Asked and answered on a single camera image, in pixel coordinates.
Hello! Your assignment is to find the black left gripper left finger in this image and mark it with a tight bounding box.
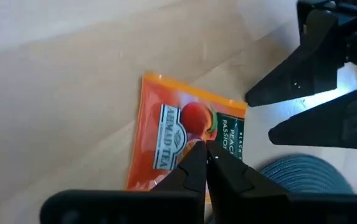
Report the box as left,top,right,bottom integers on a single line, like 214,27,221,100
39,140,209,224

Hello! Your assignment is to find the round dark woven placemat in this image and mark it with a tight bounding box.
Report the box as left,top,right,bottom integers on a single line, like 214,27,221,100
259,154,355,195

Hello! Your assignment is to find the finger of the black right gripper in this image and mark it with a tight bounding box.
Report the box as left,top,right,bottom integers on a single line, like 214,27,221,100
244,8,346,108
267,80,357,152

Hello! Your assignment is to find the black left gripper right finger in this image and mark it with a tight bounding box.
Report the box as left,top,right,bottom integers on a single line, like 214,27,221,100
206,139,357,224

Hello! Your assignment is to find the red tea packet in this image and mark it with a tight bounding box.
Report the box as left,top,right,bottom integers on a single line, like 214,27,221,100
125,72,248,203

